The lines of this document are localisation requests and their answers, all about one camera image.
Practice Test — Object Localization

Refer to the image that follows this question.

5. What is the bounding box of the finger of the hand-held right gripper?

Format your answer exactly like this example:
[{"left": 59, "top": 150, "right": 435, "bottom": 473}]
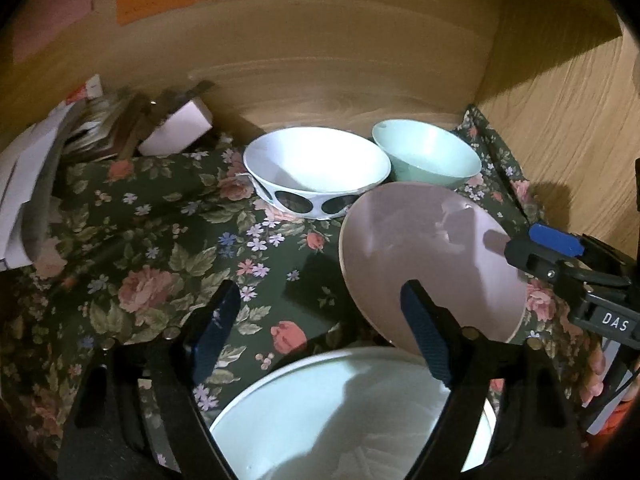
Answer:
[
  {"left": 528, "top": 223, "right": 632, "bottom": 279},
  {"left": 504, "top": 236, "right": 632, "bottom": 307}
]

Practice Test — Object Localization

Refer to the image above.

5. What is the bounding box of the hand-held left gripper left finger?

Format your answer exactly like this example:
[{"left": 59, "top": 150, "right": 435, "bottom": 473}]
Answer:
[{"left": 56, "top": 279, "right": 243, "bottom": 480}]

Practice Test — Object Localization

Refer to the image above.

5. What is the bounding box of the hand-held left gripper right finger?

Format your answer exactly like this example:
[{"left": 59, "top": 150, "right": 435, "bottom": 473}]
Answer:
[{"left": 399, "top": 279, "right": 587, "bottom": 480}]

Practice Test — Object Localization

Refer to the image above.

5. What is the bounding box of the pink plate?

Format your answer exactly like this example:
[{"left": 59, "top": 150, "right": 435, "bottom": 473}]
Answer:
[{"left": 338, "top": 182, "right": 529, "bottom": 357}]

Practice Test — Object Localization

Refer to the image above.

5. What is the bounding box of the large light blue bowl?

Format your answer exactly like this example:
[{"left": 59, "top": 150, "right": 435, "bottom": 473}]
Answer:
[{"left": 208, "top": 345, "right": 497, "bottom": 480}]

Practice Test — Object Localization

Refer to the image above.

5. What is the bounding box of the mint green bowl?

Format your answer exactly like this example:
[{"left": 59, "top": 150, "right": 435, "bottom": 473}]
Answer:
[{"left": 371, "top": 118, "right": 482, "bottom": 191}]

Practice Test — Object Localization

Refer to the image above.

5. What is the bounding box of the white bowl with black spots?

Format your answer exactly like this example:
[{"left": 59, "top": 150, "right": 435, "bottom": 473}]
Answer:
[{"left": 243, "top": 127, "right": 392, "bottom": 220}]

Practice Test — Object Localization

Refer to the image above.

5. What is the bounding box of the person's right hand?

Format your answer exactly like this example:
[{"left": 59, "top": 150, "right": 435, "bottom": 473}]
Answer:
[{"left": 579, "top": 341, "right": 609, "bottom": 409}]

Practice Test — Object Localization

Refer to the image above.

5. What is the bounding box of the person's orange clothing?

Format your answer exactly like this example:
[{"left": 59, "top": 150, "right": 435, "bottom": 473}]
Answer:
[{"left": 597, "top": 399, "right": 637, "bottom": 437}]

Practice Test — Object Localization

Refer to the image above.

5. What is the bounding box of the dark floral tablecloth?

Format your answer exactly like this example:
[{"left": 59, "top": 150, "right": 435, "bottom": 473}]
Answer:
[{"left": 0, "top": 104, "right": 601, "bottom": 480}]

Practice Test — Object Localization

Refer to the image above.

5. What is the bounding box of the small white box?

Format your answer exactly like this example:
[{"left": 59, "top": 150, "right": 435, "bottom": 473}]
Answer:
[{"left": 137, "top": 98, "right": 215, "bottom": 157}]

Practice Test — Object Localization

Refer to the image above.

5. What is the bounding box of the stack of printed booklets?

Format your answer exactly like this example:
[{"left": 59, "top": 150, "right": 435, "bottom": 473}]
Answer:
[{"left": 59, "top": 80, "right": 217, "bottom": 162}]

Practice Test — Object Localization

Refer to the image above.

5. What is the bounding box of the stack of white papers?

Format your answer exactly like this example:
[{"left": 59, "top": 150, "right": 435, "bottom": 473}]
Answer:
[{"left": 0, "top": 104, "right": 67, "bottom": 272}]

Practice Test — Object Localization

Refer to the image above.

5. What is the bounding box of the white tube with red cap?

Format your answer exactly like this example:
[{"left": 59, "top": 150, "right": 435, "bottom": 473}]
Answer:
[{"left": 67, "top": 73, "right": 104, "bottom": 104}]

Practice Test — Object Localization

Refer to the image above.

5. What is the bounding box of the pink sticky note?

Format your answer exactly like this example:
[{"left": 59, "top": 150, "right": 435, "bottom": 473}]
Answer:
[{"left": 12, "top": 0, "right": 96, "bottom": 64}]

